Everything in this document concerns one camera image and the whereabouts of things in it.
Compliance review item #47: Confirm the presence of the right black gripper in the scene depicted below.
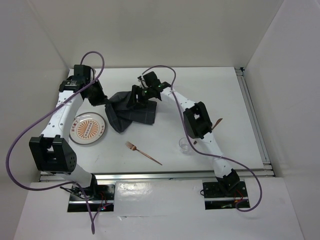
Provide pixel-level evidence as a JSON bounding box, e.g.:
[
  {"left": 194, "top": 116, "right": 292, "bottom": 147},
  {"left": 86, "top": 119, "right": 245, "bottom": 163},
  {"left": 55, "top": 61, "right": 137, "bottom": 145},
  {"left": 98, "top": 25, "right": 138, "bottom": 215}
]
[{"left": 126, "top": 85, "right": 153, "bottom": 110}]

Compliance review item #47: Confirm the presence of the clear plastic cup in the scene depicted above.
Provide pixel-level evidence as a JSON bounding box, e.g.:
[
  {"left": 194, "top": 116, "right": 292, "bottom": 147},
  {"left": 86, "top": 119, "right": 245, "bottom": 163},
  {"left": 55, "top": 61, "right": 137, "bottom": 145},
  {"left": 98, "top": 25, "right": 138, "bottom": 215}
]
[{"left": 178, "top": 137, "right": 192, "bottom": 154}]

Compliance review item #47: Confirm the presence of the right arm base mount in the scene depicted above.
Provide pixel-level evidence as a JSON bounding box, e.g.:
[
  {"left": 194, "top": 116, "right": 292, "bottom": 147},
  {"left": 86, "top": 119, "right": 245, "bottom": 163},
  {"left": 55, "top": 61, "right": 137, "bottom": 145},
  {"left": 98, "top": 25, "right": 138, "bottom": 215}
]
[{"left": 199, "top": 181, "right": 251, "bottom": 210}]

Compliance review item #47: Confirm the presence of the aluminium rail frame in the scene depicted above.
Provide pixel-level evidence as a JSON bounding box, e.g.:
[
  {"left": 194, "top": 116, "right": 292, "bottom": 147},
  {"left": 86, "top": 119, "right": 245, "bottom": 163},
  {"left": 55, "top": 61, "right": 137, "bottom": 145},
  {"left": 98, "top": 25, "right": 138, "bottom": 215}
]
[{"left": 39, "top": 66, "right": 276, "bottom": 182}]

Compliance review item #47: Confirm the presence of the dark checked cloth napkin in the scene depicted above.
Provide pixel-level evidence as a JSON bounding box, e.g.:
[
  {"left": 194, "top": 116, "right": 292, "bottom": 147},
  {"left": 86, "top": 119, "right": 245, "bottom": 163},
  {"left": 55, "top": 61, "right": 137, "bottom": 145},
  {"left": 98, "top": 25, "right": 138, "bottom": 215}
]
[{"left": 103, "top": 91, "right": 157, "bottom": 134}]

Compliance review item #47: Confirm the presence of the copper fork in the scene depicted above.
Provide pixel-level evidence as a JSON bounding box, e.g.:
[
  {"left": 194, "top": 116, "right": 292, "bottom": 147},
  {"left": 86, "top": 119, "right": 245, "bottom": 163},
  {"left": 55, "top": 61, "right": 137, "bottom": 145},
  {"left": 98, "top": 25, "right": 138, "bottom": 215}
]
[{"left": 125, "top": 141, "right": 163, "bottom": 166}]

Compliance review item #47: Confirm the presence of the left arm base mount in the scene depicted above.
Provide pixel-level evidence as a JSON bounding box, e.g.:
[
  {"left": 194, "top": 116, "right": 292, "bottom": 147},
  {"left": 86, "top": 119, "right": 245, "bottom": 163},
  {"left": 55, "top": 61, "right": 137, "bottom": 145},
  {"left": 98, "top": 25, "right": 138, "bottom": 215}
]
[{"left": 65, "top": 184, "right": 116, "bottom": 213}]

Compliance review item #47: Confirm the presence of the orange patterned round plate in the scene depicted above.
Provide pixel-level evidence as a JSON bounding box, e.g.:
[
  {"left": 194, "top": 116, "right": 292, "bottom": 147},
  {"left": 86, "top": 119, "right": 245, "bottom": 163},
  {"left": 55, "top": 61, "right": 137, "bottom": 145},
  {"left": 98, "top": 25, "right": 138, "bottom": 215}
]
[{"left": 69, "top": 112, "right": 108, "bottom": 145}]

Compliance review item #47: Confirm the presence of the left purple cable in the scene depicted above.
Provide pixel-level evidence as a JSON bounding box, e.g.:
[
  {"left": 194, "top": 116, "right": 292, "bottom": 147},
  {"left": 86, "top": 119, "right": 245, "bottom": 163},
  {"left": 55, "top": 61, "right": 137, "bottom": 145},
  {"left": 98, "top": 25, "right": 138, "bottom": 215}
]
[{"left": 5, "top": 50, "right": 106, "bottom": 235}]

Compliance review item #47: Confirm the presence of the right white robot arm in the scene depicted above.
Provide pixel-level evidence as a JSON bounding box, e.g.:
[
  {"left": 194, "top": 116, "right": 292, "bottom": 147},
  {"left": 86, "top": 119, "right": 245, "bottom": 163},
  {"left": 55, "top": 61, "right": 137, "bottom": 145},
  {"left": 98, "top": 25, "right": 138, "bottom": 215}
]
[{"left": 127, "top": 71, "right": 240, "bottom": 196}]

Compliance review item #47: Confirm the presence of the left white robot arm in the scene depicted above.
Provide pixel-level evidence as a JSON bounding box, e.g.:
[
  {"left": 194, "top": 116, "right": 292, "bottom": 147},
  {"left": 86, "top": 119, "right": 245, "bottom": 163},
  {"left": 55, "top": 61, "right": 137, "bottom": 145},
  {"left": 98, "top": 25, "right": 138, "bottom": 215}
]
[{"left": 29, "top": 64, "right": 108, "bottom": 200}]

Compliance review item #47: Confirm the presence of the copper knife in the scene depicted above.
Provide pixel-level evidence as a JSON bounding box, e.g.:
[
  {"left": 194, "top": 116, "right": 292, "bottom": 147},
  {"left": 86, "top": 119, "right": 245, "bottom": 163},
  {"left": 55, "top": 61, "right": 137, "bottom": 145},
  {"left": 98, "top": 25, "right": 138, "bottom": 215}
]
[{"left": 211, "top": 118, "right": 223, "bottom": 130}]

